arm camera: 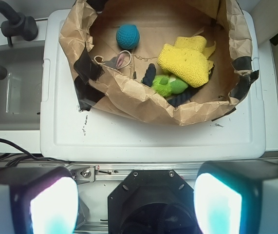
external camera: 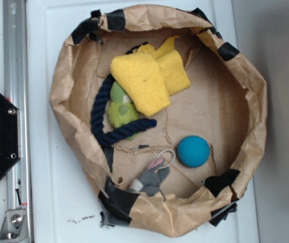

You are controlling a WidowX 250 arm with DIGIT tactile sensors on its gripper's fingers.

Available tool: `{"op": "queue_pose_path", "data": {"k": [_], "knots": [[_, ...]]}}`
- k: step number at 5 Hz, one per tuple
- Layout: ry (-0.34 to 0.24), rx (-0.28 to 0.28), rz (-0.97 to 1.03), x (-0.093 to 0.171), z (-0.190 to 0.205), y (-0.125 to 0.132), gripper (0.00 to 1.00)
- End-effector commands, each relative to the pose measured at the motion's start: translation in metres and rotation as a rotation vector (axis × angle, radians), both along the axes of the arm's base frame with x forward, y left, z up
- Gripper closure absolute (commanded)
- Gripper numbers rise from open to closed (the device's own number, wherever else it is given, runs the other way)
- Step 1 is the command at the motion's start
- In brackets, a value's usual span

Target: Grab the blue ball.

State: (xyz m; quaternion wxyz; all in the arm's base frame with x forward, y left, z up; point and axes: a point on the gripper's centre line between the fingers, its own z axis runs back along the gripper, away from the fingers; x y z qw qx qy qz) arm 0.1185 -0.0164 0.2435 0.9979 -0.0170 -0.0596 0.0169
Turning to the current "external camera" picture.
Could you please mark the metal corner bracket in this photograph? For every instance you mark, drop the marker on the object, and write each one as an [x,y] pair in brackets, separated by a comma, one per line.
[14,227]

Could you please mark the brown paper bag bin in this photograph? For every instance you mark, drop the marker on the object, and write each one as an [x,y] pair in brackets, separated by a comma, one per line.
[226,104]

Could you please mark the grey plush bunny toy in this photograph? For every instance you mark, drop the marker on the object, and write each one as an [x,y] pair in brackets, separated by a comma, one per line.
[150,180]

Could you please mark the dark blue rope toy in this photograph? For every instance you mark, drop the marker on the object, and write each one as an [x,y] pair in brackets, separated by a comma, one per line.
[100,107]

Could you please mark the white tray platform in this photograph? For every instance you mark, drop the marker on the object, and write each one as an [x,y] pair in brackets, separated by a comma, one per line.
[65,208]

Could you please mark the blue dimpled rubber ball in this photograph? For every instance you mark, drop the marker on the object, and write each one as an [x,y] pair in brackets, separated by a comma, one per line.
[193,151]

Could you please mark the yellow folded cloth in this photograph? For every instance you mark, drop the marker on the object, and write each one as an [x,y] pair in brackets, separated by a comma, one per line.
[150,76]

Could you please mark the green plush toy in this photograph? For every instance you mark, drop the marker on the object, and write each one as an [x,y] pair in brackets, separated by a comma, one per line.
[121,110]

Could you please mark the aluminium frame rail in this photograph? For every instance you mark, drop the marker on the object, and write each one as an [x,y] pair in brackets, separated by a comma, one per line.
[19,194]

